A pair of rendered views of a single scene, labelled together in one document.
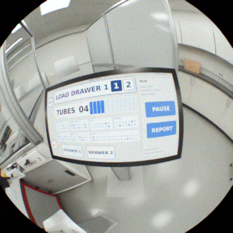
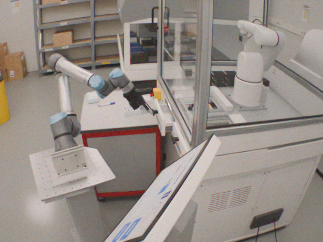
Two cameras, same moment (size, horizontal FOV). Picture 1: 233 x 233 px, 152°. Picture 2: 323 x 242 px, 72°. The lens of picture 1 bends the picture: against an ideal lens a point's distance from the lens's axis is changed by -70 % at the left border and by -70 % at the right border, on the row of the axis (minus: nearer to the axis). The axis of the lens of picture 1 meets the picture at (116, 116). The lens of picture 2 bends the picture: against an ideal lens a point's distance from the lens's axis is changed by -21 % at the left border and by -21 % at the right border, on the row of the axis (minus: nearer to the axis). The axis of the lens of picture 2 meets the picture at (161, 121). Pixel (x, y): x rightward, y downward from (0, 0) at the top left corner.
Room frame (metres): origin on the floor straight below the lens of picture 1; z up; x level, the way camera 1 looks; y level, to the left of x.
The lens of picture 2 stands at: (0.40, -0.56, 1.71)
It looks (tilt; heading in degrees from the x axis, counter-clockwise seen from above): 30 degrees down; 106
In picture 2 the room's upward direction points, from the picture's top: 1 degrees clockwise
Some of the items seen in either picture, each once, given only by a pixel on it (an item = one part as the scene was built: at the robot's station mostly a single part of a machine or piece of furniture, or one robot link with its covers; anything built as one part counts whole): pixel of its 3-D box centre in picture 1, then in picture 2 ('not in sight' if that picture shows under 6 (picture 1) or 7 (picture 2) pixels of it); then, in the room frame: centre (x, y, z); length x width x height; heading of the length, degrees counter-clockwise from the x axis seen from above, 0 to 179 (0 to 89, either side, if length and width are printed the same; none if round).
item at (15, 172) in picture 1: (14, 175); (159, 116); (-0.03, 0.92, 0.87); 0.29 x 0.02 x 0.11; 117
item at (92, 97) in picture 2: not in sight; (93, 97); (-0.70, 1.23, 0.78); 0.15 x 0.10 x 0.04; 125
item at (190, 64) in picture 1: (193, 65); not in sight; (1.58, -2.01, 1.04); 0.41 x 0.32 x 0.28; 27
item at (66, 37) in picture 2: not in sight; (63, 38); (-2.93, 3.82, 0.72); 0.41 x 0.32 x 0.28; 27
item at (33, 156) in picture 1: (30, 161); (180, 143); (0.15, 0.66, 0.87); 0.29 x 0.02 x 0.11; 117
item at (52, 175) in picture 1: (43, 156); (229, 168); (0.47, 1.11, 0.40); 1.03 x 0.95 x 0.80; 117
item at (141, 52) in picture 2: not in sight; (167, 28); (-0.44, 2.63, 1.13); 1.78 x 1.14 x 0.45; 117
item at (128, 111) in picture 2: (14, 195); (131, 110); (-0.29, 1.11, 0.78); 0.12 x 0.08 x 0.04; 36
